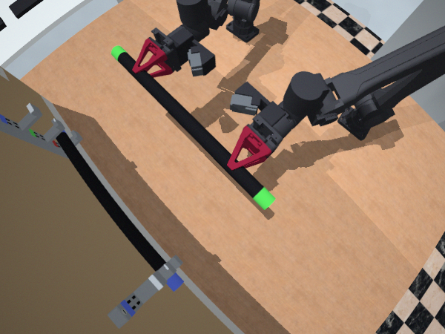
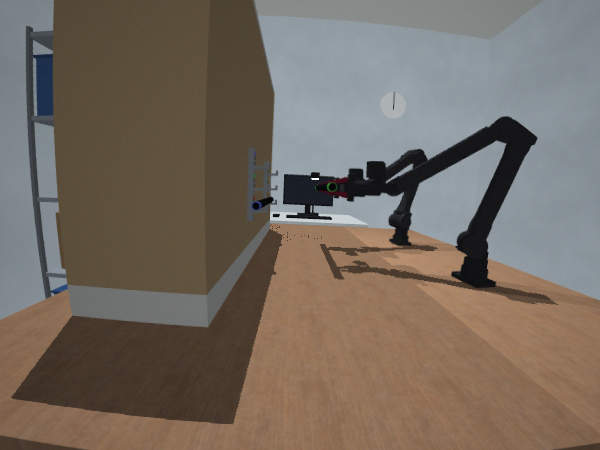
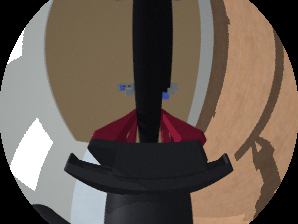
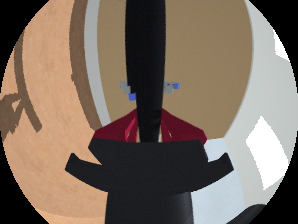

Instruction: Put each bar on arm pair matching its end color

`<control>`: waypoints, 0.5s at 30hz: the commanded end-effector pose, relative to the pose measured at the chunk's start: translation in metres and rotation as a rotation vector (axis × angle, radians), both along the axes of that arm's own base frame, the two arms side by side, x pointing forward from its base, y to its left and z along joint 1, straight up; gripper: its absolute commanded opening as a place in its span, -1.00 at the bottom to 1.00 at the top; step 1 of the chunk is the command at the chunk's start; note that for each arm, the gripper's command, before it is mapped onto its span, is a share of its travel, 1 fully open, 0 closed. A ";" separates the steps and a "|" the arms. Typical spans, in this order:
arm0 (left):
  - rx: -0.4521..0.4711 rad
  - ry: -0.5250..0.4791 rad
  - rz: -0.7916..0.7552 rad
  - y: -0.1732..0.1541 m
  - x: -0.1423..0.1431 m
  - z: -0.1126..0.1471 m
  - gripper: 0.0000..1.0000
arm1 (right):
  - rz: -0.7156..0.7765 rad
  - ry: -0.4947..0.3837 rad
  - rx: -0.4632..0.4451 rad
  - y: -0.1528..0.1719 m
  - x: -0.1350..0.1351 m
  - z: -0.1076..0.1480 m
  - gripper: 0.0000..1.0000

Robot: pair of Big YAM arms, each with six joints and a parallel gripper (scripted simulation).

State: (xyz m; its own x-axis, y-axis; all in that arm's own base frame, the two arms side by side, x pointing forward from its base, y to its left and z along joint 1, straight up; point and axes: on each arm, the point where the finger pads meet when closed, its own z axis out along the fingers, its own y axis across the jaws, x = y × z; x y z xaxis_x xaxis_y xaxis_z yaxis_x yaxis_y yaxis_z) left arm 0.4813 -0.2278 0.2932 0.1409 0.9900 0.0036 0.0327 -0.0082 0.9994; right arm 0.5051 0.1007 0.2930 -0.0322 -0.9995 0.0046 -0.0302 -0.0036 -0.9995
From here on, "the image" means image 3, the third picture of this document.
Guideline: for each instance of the black bar with blue ends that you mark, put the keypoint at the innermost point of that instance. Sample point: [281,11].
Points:
[168,47]

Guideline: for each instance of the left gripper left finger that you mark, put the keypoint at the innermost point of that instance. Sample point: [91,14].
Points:
[119,129]

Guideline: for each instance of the black bar with green ends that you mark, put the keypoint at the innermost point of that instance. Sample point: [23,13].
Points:
[148,41]

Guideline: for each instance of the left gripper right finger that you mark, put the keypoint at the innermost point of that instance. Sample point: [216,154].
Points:
[179,130]

